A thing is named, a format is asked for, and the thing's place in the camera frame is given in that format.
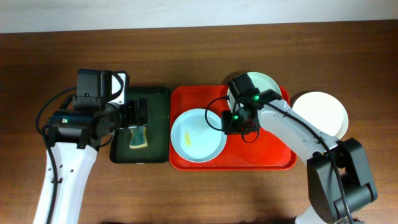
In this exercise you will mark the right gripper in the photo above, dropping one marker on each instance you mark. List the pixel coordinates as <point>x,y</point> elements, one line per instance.
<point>229,128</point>

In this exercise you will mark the mint green plate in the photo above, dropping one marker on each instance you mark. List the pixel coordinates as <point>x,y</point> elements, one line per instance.
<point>260,81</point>

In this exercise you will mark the green yellow sponge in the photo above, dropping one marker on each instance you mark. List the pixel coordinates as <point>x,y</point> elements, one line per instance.
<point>138,138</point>

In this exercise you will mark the dark green tray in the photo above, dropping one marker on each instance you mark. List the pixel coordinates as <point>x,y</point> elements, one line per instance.
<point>157,133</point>

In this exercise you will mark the light blue plate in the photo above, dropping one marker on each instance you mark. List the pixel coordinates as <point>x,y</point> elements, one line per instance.
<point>196,136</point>

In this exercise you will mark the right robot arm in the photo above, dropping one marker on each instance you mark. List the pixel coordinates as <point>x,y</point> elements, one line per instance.
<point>340,181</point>

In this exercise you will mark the white plate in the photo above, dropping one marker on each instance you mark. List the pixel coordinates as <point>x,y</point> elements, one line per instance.
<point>324,111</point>

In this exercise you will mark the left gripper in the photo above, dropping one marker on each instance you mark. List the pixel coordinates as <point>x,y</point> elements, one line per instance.
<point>134,119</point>

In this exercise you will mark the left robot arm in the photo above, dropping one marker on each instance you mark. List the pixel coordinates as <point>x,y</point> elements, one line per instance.
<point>93,109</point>

